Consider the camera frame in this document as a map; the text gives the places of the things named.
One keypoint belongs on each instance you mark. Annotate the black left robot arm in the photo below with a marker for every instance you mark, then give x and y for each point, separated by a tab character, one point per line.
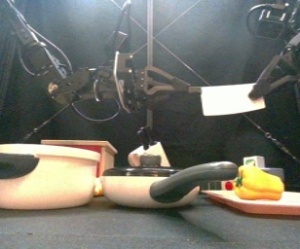
36	55

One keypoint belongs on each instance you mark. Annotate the yellow toy squash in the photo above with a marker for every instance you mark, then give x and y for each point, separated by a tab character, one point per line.
262	184

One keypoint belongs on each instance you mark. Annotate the white grey cube box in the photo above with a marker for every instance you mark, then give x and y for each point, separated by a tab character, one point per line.
160	156

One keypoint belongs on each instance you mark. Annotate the glass pan lid with knob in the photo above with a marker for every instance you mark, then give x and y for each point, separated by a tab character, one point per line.
151	161

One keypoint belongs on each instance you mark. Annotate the wooden box with red side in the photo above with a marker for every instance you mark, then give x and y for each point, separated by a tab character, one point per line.
84	143

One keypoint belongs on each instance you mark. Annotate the small white printed carton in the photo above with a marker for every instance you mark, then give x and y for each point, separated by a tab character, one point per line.
254	161

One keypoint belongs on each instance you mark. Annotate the dark ribbed toy piece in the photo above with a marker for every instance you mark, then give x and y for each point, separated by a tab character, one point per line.
211	185

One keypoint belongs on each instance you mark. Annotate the small red toy piece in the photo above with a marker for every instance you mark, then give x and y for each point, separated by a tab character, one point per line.
230	185

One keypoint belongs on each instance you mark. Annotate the small yellow toy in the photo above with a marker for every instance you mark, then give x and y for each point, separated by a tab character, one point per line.
99	189

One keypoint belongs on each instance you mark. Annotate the pink cutting board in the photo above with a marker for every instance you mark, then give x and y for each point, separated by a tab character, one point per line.
287	204

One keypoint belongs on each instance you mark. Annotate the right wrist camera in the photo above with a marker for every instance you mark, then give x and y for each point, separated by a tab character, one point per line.
272	26

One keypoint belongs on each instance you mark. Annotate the vertical metal frame pole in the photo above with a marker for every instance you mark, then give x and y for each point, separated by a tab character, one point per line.
151	32

